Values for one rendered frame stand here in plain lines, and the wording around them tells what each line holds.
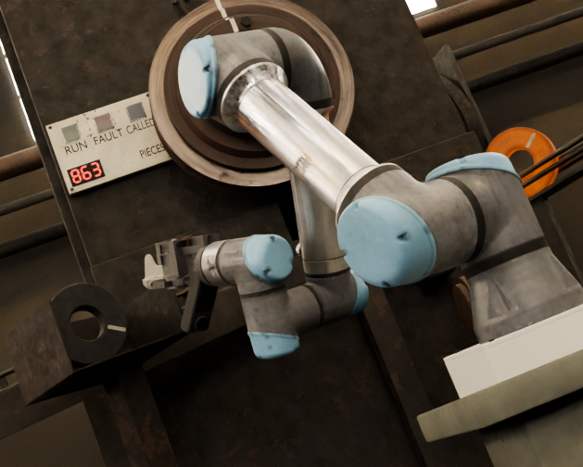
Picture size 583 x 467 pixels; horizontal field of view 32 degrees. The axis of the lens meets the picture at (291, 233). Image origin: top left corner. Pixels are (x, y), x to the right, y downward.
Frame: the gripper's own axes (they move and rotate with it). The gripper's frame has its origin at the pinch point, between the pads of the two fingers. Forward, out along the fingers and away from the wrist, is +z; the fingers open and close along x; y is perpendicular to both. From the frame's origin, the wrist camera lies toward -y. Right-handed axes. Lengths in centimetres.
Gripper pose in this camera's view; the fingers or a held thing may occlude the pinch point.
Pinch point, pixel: (149, 283)
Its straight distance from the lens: 183.5
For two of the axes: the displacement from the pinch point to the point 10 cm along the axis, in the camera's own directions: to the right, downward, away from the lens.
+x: -7.2, 1.3, -6.8
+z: -6.7, 1.0, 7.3
